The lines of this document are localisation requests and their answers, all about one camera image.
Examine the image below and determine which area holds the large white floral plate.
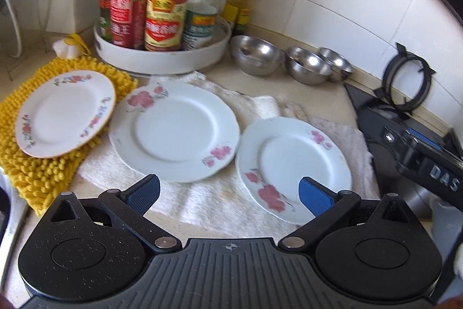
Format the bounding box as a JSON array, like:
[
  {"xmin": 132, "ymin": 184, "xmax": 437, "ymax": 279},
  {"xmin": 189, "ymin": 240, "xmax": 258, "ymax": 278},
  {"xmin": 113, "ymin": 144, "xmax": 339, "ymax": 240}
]
[{"xmin": 109, "ymin": 82, "xmax": 240, "ymax": 183}]

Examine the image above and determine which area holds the white round turntable tray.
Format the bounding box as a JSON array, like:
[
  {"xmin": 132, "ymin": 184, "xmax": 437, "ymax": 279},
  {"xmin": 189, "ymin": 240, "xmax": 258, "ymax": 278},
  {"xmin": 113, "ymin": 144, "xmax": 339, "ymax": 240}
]
[{"xmin": 93, "ymin": 17, "xmax": 232, "ymax": 75}]

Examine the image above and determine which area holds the small gold-rimmed floral plate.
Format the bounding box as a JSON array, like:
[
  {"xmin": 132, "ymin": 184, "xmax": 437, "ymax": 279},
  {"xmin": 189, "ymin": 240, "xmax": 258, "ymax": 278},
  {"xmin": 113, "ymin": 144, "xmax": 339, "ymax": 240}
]
[{"xmin": 15, "ymin": 70, "xmax": 116, "ymax": 158}]

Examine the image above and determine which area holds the wire dish rack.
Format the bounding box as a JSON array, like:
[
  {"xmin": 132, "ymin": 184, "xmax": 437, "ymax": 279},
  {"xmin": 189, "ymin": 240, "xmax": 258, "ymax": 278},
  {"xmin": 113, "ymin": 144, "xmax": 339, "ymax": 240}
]
[{"xmin": 0, "ymin": 0, "xmax": 54, "ymax": 82}]

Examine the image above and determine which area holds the large steel bowl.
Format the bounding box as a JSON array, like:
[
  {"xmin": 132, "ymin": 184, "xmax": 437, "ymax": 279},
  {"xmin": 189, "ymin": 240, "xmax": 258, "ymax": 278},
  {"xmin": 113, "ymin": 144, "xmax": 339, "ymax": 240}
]
[{"xmin": 229, "ymin": 35, "xmax": 283, "ymax": 77}]

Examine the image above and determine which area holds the black stove pot support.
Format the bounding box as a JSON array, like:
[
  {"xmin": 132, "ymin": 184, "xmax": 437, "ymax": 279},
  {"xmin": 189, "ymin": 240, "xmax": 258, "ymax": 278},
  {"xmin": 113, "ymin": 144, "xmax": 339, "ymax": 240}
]
[{"xmin": 373, "ymin": 43, "xmax": 437, "ymax": 116}]

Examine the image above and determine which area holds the glass pot lid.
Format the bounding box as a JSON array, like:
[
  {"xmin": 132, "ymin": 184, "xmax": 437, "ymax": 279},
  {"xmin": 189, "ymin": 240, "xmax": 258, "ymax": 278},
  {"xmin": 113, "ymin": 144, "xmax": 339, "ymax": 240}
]
[{"xmin": 1, "ymin": 0, "xmax": 22, "ymax": 58}]

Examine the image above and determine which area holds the yellow chenille mat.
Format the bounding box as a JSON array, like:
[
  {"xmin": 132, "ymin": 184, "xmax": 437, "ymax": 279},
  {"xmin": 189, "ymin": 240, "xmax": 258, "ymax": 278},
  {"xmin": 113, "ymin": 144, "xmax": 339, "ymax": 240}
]
[{"xmin": 1, "ymin": 56, "xmax": 138, "ymax": 216}]

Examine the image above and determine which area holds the black gas stove top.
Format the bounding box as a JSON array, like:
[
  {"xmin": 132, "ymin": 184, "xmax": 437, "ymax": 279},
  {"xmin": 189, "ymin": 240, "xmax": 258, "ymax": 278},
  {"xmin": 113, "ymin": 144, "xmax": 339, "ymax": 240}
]
[{"xmin": 345, "ymin": 84, "xmax": 462, "ymax": 219}]

